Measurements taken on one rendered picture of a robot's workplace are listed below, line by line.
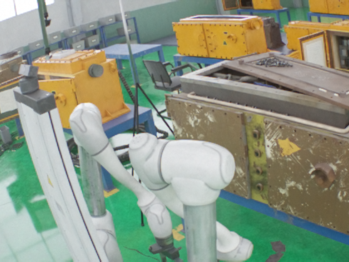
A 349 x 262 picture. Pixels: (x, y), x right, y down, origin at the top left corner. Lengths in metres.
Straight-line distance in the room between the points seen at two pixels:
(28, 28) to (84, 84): 6.85
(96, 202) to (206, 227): 0.81
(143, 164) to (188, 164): 0.15
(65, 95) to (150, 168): 3.09
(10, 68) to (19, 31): 4.01
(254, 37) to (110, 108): 2.54
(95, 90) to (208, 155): 3.30
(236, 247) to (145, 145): 0.60
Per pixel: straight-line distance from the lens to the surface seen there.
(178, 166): 1.16
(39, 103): 1.14
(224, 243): 1.55
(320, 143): 1.96
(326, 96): 2.02
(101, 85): 4.40
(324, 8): 11.45
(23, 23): 10.92
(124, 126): 4.26
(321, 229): 2.31
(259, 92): 2.24
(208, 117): 2.47
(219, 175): 1.13
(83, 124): 1.61
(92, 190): 1.91
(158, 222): 1.85
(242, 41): 5.71
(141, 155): 1.21
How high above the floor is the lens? 2.03
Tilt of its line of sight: 22 degrees down
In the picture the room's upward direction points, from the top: 11 degrees counter-clockwise
